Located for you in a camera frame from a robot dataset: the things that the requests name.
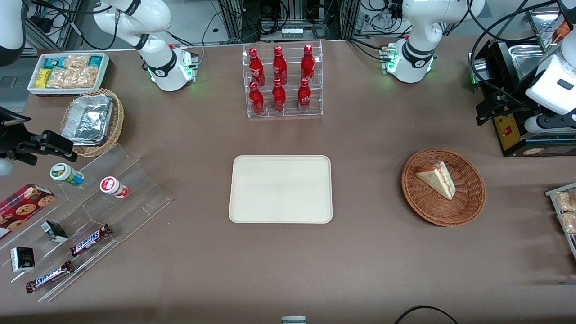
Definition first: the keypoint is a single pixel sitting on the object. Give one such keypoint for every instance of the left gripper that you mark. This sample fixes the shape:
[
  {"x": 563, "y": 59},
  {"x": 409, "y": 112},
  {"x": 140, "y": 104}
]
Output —
[{"x": 513, "y": 106}]

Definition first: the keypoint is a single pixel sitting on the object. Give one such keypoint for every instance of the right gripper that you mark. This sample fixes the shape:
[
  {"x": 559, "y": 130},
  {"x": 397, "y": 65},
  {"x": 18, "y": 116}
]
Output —
[{"x": 12, "y": 140}]

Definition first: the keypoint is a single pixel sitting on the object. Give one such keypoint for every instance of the triangular white sandwich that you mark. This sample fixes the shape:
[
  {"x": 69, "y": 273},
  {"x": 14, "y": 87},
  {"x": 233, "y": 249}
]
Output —
[{"x": 436, "y": 180}]

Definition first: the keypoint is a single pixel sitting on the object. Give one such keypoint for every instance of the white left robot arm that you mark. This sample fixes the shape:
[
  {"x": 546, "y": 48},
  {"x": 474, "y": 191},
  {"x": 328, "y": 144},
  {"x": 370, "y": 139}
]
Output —
[{"x": 416, "y": 27}]

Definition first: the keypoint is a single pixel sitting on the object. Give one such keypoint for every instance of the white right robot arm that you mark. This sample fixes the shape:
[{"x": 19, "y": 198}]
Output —
[{"x": 157, "y": 18}]

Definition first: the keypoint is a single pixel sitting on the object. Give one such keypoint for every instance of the silver foil tray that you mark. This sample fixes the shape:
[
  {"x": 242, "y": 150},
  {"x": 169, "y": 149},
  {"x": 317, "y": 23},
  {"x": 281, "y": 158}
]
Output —
[{"x": 87, "y": 119}]

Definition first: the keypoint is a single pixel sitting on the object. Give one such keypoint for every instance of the light wicker basket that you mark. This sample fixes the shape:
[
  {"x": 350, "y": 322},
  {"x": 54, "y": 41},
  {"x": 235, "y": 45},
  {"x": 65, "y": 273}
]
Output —
[{"x": 116, "y": 126}]

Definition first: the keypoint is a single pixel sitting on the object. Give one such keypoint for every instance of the brown round wicker basket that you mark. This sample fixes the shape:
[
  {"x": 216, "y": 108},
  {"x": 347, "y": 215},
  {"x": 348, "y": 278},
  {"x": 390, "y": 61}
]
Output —
[{"x": 468, "y": 202}]

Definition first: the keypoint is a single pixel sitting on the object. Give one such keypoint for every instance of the grey metal snack tray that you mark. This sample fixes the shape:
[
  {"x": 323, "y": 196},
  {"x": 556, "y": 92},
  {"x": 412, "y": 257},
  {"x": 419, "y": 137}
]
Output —
[{"x": 568, "y": 243}]

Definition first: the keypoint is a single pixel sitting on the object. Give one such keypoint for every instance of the beige plastic tray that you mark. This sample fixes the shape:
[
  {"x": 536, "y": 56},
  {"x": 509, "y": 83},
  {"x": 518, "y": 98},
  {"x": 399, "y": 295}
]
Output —
[{"x": 281, "y": 189}]

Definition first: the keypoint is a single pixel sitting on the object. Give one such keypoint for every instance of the black food warmer appliance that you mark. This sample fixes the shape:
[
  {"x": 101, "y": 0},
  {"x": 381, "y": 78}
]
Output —
[{"x": 513, "y": 135}]

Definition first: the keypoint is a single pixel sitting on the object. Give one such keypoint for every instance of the green lidded yogurt cup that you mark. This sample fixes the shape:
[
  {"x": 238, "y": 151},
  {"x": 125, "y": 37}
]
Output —
[{"x": 65, "y": 173}]

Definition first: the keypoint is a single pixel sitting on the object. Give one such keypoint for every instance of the white rectangular snack bin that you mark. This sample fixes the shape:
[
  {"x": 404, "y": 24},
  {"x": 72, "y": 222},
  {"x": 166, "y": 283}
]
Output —
[{"x": 32, "y": 90}]

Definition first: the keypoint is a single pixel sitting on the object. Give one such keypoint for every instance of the red plaid cookie box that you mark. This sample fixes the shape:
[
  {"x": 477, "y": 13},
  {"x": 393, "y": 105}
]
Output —
[{"x": 22, "y": 209}]

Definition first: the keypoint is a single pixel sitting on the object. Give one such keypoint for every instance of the yellow snack pack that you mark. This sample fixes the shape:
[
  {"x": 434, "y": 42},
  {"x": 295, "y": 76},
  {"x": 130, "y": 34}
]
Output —
[{"x": 42, "y": 78}]

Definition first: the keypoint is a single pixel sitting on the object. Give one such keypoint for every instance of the clear cracker bag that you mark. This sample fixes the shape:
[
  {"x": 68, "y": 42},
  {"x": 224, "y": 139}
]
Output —
[
  {"x": 74, "y": 78},
  {"x": 76, "y": 61}
]

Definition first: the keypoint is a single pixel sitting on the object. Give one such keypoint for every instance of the red lidded yogurt cup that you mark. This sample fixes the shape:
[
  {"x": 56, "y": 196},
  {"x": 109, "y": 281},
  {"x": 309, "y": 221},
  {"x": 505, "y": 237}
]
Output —
[{"x": 112, "y": 186}]

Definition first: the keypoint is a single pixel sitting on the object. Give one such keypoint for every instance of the teal snack pack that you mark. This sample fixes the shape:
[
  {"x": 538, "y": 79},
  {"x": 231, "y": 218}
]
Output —
[
  {"x": 96, "y": 61},
  {"x": 55, "y": 62}
]

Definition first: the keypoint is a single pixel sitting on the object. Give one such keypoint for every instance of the brown snickers bar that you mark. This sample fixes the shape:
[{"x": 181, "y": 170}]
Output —
[
  {"x": 48, "y": 276},
  {"x": 90, "y": 240}
]

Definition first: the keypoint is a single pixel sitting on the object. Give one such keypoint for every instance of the clear acrylic stepped stand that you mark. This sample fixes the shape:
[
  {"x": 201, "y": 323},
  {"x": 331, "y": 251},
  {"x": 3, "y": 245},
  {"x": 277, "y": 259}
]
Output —
[{"x": 135, "y": 198}]

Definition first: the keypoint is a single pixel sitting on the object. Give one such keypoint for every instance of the small black white box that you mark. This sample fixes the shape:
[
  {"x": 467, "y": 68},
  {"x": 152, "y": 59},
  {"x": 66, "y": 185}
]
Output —
[{"x": 22, "y": 259}]

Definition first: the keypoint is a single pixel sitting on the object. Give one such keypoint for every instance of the clear bagged pastry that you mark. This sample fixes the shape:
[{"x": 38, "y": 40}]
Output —
[
  {"x": 566, "y": 201},
  {"x": 569, "y": 222}
]

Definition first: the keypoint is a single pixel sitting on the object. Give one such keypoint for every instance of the red cola bottle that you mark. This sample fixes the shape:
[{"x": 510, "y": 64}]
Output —
[
  {"x": 279, "y": 66},
  {"x": 308, "y": 64},
  {"x": 256, "y": 67},
  {"x": 279, "y": 99},
  {"x": 256, "y": 101},
  {"x": 304, "y": 96}
]

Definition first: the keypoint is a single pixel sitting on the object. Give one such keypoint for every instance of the clear acrylic bottle rack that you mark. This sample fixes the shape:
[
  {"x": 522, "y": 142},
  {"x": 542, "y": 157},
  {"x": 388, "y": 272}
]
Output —
[{"x": 290, "y": 114}]

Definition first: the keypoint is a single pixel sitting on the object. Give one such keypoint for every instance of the white power strip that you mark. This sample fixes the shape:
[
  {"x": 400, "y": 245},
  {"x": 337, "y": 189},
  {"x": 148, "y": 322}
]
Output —
[{"x": 291, "y": 31}]

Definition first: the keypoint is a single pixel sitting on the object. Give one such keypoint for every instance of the small grey box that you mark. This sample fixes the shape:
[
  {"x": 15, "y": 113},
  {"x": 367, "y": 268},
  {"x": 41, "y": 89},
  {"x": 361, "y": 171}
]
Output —
[{"x": 293, "y": 320}]

